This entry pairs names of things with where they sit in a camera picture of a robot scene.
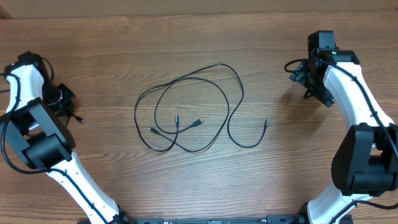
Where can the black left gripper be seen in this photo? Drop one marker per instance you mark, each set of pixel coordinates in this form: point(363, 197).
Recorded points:
point(67, 101)

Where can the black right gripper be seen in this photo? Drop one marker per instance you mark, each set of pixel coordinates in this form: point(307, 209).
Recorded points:
point(302, 69)

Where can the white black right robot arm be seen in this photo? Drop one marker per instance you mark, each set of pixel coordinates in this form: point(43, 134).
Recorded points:
point(365, 164)

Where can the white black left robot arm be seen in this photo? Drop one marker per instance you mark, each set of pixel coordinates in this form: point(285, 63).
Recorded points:
point(34, 140)

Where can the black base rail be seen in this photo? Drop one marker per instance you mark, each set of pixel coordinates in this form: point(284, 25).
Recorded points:
point(270, 219)

